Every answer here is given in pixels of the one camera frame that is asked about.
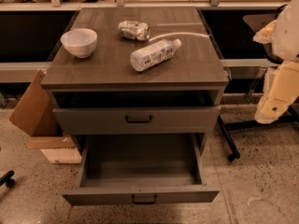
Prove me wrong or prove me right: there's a grey drawer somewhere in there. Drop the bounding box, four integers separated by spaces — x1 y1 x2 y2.
53 106 220 134
63 133 220 205

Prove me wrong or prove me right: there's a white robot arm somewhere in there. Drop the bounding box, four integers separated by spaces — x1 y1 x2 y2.
253 0 299 124

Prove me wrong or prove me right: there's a grey top drawer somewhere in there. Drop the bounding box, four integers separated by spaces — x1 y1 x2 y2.
53 106 220 134

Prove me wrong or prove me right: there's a grey drawer cabinet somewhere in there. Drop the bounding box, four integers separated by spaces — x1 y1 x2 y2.
41 7 228 149

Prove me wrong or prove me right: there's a clear plastic bottle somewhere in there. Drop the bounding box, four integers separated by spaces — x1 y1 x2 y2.
130 39 181 72

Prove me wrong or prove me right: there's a crushed metal can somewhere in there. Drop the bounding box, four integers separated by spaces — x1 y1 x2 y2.
118 21 150 41

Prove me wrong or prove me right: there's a white bowl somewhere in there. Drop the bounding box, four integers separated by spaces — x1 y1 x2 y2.
60 28 97 58

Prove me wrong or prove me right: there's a white foam block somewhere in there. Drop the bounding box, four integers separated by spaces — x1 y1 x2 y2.
41 148 81 164

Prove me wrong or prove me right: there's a brown cardboard sheet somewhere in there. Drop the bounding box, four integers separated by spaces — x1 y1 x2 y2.
9 70 62 136

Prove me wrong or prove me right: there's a black chair caster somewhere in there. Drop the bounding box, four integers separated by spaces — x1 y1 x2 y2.
0 171 15 189

